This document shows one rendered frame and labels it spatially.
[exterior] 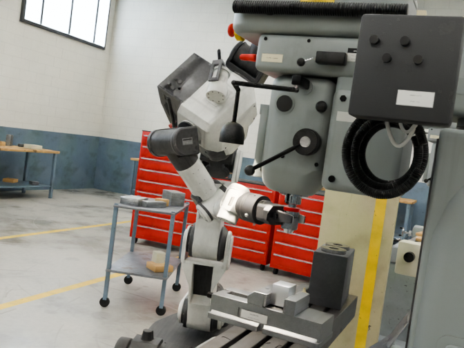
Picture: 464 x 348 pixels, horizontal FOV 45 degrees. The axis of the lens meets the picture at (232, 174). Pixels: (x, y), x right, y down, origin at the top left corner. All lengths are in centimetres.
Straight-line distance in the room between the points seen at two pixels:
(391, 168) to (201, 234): 105
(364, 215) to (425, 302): 196
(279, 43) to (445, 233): 64
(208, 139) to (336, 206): 155
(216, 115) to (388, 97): 86
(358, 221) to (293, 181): 182
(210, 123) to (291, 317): 70
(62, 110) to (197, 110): 1029
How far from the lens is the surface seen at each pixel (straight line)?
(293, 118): 149
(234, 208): 170
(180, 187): 691
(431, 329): 137
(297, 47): 150
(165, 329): 258
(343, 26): 147
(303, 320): 160
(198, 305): 239
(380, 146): 141
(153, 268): 464
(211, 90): 182
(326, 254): 198
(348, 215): 331
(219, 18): 1204
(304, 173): 148
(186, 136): 186
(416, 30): 119
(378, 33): 119
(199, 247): 225
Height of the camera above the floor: 142
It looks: 3 degrees down
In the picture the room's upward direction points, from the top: 8 degrees clockwise
